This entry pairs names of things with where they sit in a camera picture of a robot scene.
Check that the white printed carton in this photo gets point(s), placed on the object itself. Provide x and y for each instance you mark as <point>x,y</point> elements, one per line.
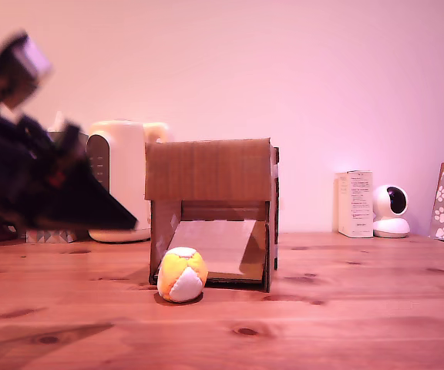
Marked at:
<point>355,204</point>

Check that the cardboard dice tower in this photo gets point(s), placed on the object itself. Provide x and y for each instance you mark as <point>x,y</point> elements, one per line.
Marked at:
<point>206,169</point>

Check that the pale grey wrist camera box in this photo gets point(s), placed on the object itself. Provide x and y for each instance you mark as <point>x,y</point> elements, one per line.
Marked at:
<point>25,65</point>

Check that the orange and white footbag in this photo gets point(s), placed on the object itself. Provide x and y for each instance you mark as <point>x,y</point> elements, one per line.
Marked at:
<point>181,277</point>

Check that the cream electric kettle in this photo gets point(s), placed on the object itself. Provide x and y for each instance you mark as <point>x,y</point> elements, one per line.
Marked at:
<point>125,173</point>

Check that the small white round camera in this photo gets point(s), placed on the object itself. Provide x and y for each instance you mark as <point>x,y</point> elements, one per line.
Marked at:
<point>389,225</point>

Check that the triangle pattern tissue box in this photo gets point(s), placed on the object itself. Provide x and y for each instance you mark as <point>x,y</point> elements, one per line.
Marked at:
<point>52,236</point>

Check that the white tissue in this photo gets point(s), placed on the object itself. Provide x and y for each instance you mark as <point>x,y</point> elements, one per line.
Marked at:
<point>58,120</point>

